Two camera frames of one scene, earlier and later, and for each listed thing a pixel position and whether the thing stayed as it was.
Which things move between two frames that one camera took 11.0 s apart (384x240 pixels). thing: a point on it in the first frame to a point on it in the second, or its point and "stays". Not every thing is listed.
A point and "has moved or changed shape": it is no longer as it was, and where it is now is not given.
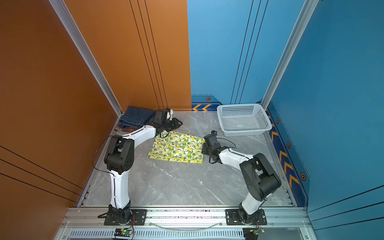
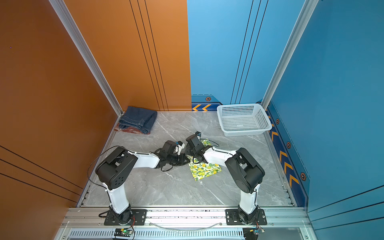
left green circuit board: [123, 232] stays
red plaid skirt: [125, 129] stays
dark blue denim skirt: [135, 117] stays
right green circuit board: [250, 233] stays
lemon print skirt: [172, 146] has moved or changed shape
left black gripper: [176, 124] to [183, 157]
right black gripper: [203, 148] to [187, 150]
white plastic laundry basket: [243, 119] stays
